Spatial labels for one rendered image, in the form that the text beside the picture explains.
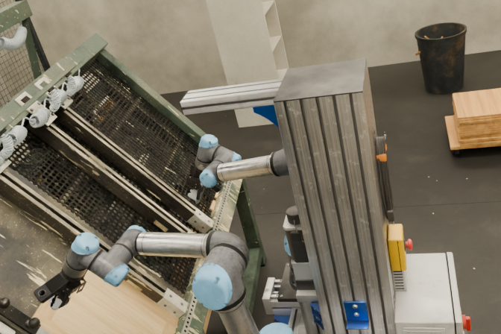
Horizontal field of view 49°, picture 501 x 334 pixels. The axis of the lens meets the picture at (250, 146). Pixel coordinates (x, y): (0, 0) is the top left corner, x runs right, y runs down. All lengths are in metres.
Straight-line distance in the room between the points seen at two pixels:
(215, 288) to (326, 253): 0.43
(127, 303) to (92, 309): 0.18
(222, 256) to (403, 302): 0.69
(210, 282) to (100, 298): 0.98
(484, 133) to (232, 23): 2.71
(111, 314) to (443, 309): 1.30
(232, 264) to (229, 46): 4.57
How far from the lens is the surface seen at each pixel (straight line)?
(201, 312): 2.70
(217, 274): 1.52
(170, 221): 2.85
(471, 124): 4.92
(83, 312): 2.36
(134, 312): 2.50
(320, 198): 1.68
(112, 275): 1.77
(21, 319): 2.18
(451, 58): 6.12
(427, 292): 2.00
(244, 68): 6.02
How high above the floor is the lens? 2.61
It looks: 26 degrees down
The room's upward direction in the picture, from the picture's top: 14 degrees counter-clockwise
